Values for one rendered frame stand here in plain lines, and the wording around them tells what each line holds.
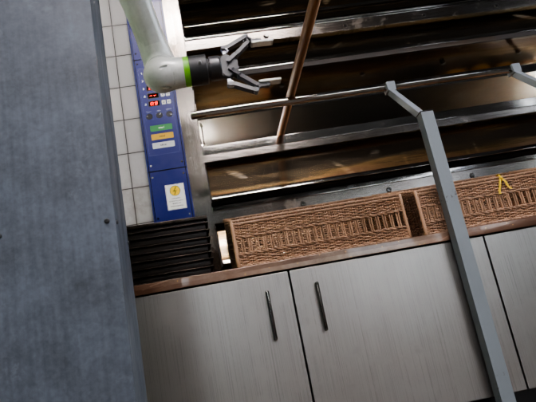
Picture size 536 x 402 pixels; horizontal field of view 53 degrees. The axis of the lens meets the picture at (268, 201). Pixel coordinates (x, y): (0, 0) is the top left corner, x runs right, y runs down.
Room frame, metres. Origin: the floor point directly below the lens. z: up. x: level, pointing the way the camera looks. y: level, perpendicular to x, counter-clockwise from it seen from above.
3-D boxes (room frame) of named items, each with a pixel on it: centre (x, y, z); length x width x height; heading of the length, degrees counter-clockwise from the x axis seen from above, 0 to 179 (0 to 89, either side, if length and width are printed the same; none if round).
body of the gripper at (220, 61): (1.51, 0.06, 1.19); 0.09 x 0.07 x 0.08; 98
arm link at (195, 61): (1.50, 0.13, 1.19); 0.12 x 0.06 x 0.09; 8
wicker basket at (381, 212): (1.87, -0.12, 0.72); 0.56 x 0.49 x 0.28; 97
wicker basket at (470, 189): (1.93, -0.71, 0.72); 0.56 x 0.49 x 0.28; 96
